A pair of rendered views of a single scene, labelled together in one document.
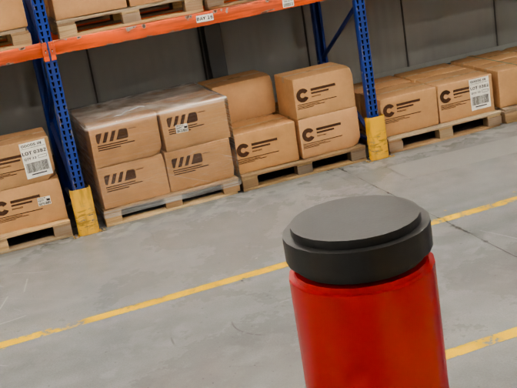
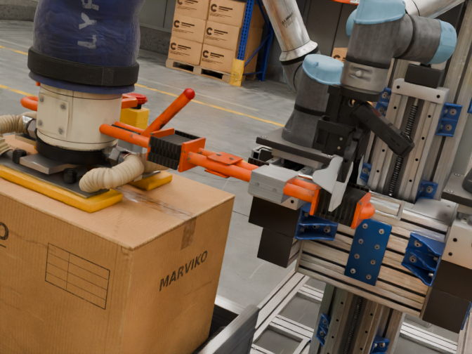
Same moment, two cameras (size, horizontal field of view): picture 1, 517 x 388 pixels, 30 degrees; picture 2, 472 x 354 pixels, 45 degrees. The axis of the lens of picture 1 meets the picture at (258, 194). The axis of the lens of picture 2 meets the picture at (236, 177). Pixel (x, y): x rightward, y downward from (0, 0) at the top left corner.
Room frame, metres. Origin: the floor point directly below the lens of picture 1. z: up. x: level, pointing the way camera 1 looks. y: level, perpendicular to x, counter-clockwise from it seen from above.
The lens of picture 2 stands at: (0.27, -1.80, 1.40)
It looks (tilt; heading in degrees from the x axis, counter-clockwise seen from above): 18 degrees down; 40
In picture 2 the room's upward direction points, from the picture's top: 11 degrees clockwise
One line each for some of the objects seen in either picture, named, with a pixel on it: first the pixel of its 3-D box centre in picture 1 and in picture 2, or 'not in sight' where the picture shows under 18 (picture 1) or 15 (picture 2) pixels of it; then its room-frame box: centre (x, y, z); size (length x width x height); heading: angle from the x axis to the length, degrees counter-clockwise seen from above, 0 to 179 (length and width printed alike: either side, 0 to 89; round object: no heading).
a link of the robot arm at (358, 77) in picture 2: not in sight; (362, 77); (1.13, -1.32, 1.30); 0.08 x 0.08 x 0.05
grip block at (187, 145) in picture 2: not in sight; (175, 149); (1.03, -1.01, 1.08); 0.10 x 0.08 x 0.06; 16
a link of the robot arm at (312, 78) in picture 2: not in sight; (320, 81); (1.58, -0.94, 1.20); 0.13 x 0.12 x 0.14; 52
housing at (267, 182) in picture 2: not in sight; (272, 183); (1.09, -1.21, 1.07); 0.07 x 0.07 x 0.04; 16
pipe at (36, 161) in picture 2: not in sight; (76, 146); (0.96, -0.77, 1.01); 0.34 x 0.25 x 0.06; 106
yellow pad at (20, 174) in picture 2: not in sight; (43, 171); (0.87, -0.79, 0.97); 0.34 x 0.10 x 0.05; 106
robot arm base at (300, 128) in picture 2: not in sight; (311, 123); (1.58, -0.95, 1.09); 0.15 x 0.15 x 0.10
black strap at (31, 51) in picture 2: not in sight; (85, 64); (0.96, -0.77, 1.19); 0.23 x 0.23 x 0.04
